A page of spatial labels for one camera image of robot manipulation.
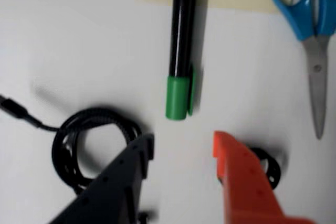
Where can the green capped black marker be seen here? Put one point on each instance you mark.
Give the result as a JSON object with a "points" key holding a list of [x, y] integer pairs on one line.
{"points": [[181, 37]]}

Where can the dark slate gripper finger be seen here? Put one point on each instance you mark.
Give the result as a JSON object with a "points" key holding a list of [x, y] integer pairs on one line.
{"points": [[115, 182]]}

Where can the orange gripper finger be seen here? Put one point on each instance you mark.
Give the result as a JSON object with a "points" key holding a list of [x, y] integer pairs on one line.
{"points": [[244, 182]]}

